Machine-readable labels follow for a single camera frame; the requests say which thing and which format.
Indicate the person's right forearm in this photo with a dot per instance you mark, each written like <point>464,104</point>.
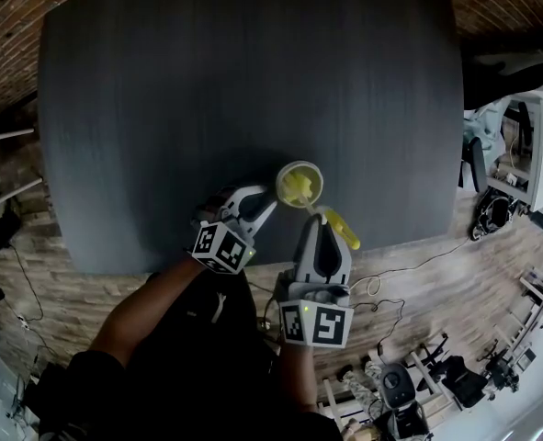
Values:
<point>298,375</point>

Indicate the person's black clothing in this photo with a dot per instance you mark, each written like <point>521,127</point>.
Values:
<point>207,361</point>

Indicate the light grey cloth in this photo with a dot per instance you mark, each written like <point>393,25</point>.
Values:
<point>482,124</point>

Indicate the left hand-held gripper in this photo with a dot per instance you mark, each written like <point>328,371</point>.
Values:
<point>220,246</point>

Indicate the person's left forearm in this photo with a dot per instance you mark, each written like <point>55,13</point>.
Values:
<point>147,306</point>

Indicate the grey rounded chair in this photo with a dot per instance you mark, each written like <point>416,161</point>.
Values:
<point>395,384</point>

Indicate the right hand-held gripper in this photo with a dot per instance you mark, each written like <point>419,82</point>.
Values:
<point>326,326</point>

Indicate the white side table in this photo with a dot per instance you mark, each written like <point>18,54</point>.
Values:
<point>9,136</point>

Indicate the white cup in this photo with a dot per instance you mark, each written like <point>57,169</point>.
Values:
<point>316,177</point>

